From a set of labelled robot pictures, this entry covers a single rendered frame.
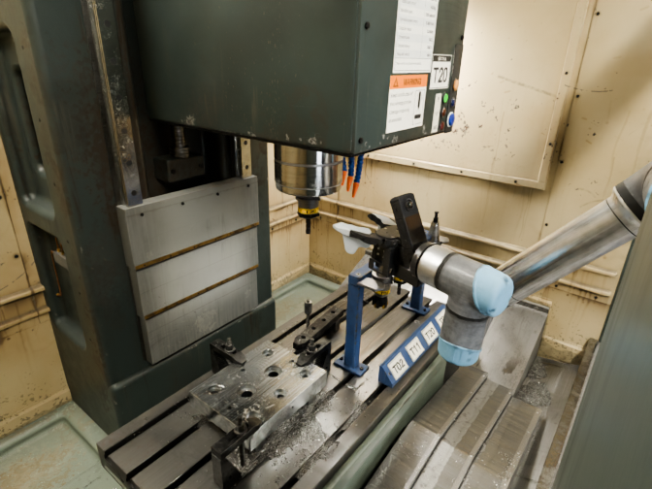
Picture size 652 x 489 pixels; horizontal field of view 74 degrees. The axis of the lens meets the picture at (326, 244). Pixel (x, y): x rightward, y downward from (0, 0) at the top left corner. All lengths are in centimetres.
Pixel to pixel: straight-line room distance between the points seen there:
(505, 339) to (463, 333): 113
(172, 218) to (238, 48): 57
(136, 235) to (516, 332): 145
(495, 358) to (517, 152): 80
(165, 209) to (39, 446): 94
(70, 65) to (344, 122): 68
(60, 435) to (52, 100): 114
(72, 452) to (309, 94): 140
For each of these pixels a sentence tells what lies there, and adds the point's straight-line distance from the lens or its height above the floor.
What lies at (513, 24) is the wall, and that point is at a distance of 185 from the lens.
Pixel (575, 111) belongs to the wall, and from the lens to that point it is 180.
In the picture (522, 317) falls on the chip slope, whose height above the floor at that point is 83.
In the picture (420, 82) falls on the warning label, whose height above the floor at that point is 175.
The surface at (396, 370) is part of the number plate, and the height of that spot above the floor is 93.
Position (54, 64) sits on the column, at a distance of 120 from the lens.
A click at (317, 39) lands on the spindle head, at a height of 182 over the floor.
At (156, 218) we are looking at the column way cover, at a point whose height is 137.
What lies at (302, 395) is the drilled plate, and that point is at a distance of 120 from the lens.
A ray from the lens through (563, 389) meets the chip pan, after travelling 194.
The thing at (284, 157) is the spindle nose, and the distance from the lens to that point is 96.
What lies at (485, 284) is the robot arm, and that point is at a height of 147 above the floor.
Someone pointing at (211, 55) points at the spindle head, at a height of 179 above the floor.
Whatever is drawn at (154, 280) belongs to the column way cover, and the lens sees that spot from 136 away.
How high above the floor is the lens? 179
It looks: 23 degrees down
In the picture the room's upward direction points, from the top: 2 degrees clockwise
